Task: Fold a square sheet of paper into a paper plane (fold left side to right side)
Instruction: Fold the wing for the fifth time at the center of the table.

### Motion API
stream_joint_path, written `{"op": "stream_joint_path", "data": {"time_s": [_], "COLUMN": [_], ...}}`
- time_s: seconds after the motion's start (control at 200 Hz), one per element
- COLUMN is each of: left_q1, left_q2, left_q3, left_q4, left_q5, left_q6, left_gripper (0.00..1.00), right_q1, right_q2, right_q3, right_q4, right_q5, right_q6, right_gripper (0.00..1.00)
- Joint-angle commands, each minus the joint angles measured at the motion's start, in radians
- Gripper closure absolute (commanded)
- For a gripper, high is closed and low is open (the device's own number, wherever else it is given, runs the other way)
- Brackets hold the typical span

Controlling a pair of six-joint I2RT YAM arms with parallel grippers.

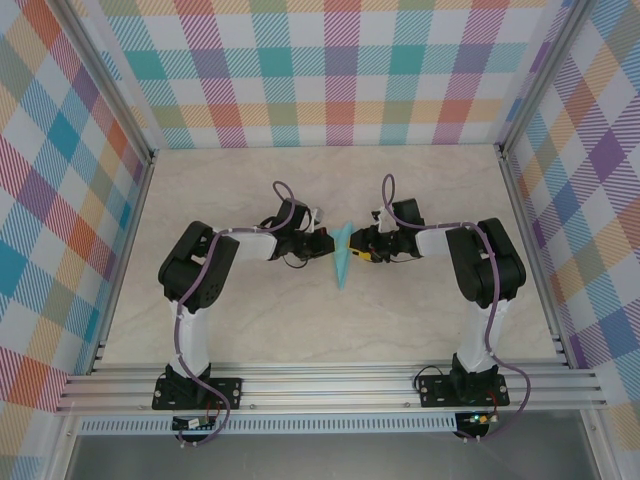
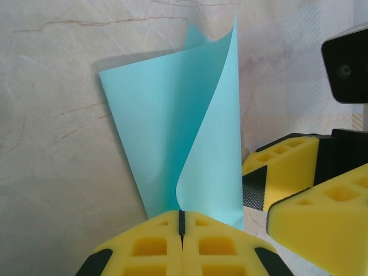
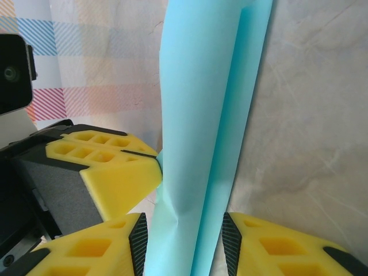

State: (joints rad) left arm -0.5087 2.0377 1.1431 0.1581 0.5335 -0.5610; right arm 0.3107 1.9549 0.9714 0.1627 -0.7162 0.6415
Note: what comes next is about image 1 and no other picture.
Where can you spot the left small circuit board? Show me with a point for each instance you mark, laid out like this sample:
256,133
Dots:
192,424

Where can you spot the teal paper sheet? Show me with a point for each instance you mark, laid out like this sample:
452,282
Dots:
342,265

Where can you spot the aluminium side rail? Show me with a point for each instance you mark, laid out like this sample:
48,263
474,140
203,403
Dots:
524,215
121,265

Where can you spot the grey metal panel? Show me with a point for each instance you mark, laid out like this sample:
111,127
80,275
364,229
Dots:
325,457

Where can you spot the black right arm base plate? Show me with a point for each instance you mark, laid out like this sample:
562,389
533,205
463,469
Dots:
435,392

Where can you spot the aluminium frame post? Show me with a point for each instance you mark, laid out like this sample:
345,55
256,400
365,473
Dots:
115,87
542,75

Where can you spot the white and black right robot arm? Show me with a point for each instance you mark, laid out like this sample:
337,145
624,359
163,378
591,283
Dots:
492,265

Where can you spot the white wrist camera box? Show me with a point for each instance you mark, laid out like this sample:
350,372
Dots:
320,221
383,218

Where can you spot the right small circuit board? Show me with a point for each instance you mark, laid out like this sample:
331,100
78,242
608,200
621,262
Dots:
480,418

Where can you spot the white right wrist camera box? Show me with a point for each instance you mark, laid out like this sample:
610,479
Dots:
383,218

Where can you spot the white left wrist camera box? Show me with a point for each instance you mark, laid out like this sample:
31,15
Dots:
320,221

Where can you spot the small circuit board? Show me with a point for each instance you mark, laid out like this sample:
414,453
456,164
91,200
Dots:
192,424
480,418

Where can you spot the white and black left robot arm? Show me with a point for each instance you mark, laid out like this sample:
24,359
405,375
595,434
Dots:
195,270

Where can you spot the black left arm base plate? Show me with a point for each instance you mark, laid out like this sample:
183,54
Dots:
227,392

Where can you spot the aluminium mounting rail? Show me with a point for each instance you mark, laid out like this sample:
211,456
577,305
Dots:
330,387

